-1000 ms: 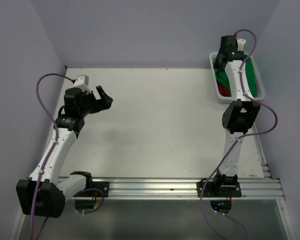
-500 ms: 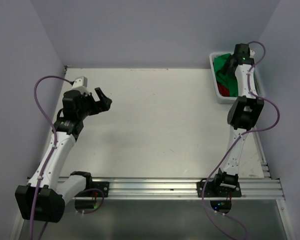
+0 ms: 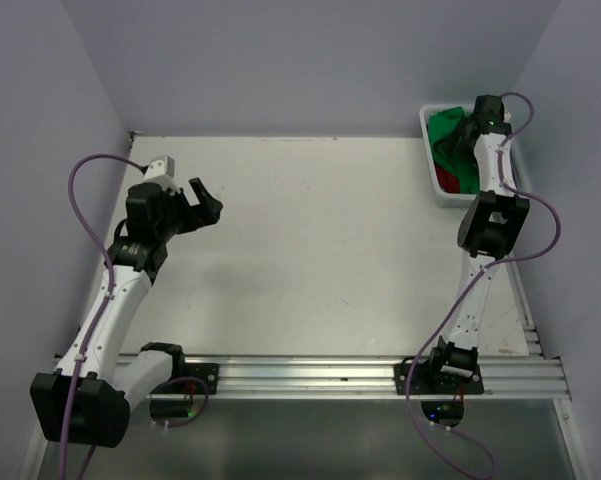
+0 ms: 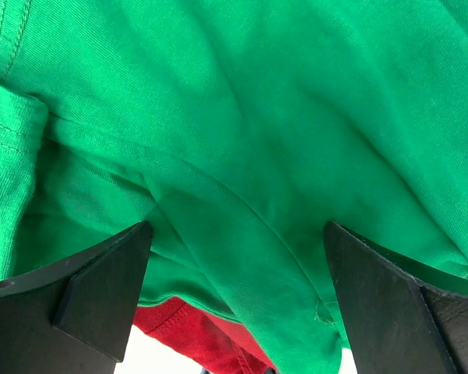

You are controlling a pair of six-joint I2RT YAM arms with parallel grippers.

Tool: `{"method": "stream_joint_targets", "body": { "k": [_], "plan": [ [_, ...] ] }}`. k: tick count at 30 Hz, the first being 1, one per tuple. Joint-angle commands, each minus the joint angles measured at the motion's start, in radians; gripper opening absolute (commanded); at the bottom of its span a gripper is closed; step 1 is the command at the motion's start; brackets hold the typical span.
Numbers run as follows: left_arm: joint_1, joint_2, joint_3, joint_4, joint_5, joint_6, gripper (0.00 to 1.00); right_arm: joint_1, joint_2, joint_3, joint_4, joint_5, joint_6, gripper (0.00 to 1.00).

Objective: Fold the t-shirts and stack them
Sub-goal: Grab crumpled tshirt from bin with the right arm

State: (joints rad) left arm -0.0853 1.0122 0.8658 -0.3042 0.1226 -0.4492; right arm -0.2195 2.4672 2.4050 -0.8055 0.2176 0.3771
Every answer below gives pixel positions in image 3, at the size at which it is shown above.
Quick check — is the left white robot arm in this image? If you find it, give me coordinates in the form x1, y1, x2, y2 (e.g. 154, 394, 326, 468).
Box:
30, 177, 223, 448

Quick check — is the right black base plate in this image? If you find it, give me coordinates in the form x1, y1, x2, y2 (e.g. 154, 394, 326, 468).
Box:
393, 358, 485, 396

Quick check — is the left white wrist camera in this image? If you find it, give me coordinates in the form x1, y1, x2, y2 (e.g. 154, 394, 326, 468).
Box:
143, 155, 178, 192

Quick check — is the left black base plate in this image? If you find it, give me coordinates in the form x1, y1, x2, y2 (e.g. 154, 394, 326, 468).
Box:
150, 363, 220, 396

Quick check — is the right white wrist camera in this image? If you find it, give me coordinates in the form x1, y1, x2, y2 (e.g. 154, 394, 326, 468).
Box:
503, 105, 512, 123

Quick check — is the green t shirt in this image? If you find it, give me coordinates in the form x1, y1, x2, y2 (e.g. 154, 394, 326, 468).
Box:
427, 107, 480, 195

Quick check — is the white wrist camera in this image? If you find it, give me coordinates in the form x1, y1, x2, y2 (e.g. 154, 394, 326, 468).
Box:
503, 105, 512, 123
143, 155, 178, 192

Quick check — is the aluminium mounting rail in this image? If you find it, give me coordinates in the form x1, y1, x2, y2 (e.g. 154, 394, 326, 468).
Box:
185, 355, 570, 400

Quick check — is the white plastic basket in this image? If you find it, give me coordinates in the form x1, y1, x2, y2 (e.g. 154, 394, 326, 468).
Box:
418, 103, 519, 210

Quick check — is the side aluminium rail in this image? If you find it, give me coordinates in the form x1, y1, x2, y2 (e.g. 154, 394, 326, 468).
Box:
494, 149, 546, 357

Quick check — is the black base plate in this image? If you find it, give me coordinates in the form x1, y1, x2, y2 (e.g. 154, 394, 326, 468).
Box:
393, 358, 485, 396
150, 363, 220, 396

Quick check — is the red t shirt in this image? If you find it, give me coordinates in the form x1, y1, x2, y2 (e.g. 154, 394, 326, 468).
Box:
434, 164, 461, 194

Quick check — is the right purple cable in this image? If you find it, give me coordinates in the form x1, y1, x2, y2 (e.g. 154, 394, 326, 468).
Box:
404, 92, 562, 480

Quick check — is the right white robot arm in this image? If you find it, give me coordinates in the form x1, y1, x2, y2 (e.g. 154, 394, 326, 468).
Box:
416, 95, 530, 394

